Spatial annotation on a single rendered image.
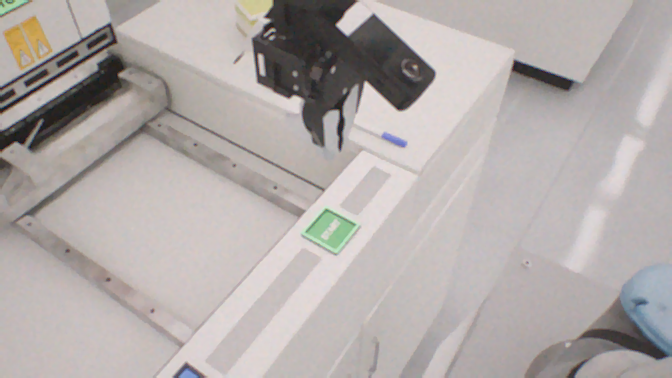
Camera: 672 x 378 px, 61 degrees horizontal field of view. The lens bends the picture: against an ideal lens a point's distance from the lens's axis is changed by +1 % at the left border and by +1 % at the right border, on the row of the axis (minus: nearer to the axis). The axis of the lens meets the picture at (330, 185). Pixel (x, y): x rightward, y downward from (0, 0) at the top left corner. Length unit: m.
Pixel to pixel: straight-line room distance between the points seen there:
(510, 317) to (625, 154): 1.71
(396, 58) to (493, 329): 0.40
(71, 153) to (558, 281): 0.77
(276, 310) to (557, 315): 0.36
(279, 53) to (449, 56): 0.53
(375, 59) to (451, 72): 0.50
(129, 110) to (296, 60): 0.60
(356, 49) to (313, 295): 0.31
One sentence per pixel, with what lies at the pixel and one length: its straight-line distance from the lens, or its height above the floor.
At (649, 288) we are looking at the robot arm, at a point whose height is 1.12.
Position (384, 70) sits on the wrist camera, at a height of 1.25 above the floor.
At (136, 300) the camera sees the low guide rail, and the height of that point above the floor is 0.85.
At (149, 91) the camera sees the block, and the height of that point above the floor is 0.91.
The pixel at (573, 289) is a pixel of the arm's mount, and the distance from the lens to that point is 0.84.
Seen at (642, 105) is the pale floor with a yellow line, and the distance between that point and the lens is 2.70.
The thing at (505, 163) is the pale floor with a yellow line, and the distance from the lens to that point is 2.23.
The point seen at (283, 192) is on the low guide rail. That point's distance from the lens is 0.92.
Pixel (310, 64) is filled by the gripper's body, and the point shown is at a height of 1.24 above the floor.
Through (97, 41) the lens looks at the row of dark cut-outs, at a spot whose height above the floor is 0.96.
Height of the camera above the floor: 1.54
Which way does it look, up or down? 49 degrees down
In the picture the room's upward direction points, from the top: straight up
